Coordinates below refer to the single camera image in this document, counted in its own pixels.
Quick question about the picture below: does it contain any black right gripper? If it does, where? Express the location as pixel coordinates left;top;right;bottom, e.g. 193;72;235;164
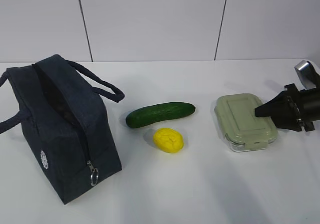
254;84;320;132

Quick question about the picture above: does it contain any green lid glass food container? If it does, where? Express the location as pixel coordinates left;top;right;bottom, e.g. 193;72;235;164
214;93;278;152

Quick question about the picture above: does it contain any green cucumber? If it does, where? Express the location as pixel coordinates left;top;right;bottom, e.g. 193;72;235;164
125;102;196;129

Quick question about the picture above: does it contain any navy blue lunch bag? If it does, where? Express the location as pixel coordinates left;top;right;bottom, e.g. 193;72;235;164
0;54;125;204

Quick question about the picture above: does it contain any yellow lemon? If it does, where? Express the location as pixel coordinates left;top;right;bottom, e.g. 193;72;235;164
153;128;184;153

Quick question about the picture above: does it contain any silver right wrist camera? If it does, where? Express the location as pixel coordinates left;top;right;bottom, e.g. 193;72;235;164
294;60;320;90

